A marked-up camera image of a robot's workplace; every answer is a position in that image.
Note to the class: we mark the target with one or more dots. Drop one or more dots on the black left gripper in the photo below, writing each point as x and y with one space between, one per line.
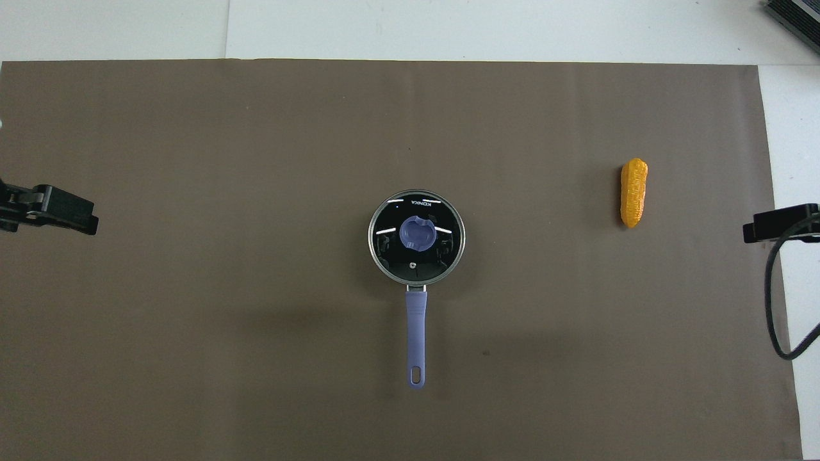
13 208

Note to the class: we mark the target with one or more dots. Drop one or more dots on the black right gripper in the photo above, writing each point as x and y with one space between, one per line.
813 221

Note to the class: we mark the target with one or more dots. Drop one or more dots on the yellow toy corn cob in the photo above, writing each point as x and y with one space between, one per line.
633 192

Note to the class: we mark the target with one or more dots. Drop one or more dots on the glass lid purple knob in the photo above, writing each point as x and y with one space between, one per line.
418 234

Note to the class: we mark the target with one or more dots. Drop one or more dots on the black ribbed device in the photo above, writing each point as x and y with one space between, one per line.
797 13

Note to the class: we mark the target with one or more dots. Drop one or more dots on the brown table mat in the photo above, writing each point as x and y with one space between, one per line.
256 320

